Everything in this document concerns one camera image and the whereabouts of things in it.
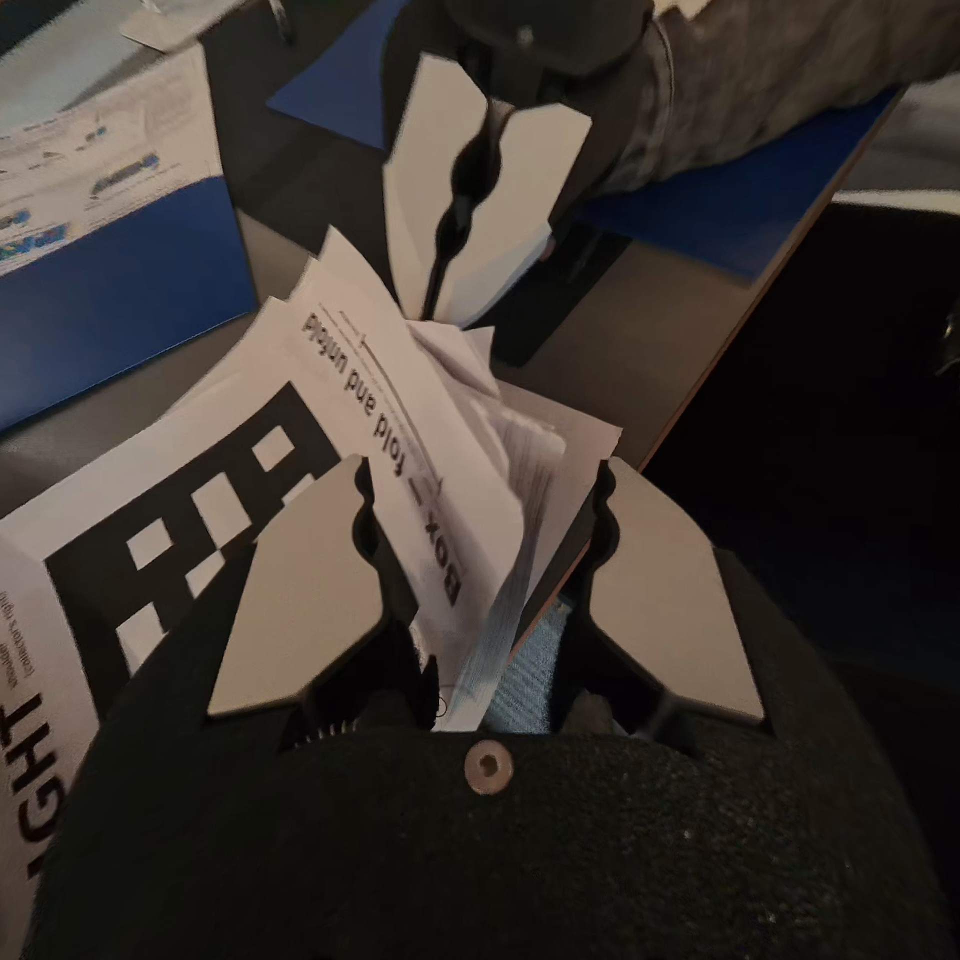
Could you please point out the stack of printed paper sheets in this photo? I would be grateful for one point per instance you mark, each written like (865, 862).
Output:
(450, 465)

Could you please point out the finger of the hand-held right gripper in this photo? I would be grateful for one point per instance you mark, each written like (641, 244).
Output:
(525, 202)
(420, 180)

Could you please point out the printed instruction sheet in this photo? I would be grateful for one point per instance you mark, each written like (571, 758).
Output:
(112, 127)

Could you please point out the grey desk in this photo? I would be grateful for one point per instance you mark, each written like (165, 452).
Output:
(660, 345)

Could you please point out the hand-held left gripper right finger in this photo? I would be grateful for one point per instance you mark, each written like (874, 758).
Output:
(660, 600)

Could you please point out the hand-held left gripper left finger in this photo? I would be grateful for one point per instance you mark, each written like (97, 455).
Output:
(300, 600)

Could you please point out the blue cardboard box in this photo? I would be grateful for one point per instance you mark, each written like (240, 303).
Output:
(112, 315)

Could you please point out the blue flat cardboard sheet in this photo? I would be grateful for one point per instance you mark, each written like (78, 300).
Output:
(675, 217)

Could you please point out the marker-printed paper sheet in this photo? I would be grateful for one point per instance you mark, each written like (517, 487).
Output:
(97, 600)

